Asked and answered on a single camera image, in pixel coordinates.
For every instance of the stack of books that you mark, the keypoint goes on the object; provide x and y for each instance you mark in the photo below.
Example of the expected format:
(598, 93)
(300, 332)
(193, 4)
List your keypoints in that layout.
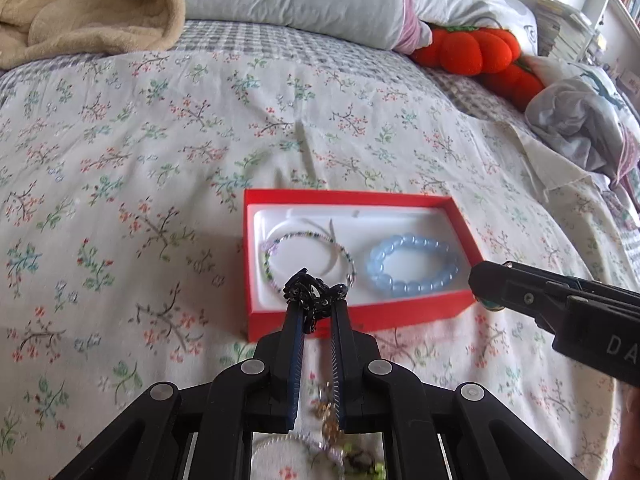
(565, 25)

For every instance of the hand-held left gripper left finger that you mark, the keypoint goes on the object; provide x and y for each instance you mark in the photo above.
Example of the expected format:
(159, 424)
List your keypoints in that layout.
(298, 340)

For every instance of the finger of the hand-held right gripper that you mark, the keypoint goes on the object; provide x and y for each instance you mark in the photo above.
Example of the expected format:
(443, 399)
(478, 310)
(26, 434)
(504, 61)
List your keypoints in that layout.
(510, 285)

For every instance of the orange pumpkin plush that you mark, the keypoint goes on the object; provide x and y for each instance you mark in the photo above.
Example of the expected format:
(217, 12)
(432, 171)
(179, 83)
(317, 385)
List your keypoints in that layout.
(470, 50)

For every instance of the floral bed sheet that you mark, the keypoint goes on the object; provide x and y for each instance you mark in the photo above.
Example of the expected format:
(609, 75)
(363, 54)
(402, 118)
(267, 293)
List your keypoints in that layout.
(150, 160)

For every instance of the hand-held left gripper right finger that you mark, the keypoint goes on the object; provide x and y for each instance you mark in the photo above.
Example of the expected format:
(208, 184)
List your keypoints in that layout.
(338, 345)

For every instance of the person's right forearm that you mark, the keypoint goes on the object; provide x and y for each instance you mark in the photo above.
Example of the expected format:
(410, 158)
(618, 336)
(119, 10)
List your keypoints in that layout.
(631, 440)

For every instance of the red jewelry box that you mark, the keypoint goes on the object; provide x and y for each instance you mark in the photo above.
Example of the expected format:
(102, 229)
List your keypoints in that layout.
(405, 312)

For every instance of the green bead jewelry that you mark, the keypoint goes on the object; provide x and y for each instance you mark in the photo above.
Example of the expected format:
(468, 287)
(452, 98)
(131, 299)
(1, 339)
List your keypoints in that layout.
(365, 465)

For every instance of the beige fleece blanket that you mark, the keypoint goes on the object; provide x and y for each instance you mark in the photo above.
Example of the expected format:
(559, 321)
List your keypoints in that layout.
(85, 5)

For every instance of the crumpled grey printed cloth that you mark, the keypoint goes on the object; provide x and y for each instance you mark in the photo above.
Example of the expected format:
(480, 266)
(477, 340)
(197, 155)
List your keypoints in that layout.
(575, 115)

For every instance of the thin silver bangle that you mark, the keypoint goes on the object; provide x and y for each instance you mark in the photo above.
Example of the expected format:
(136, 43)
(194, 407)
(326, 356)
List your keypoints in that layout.
(331, 233)

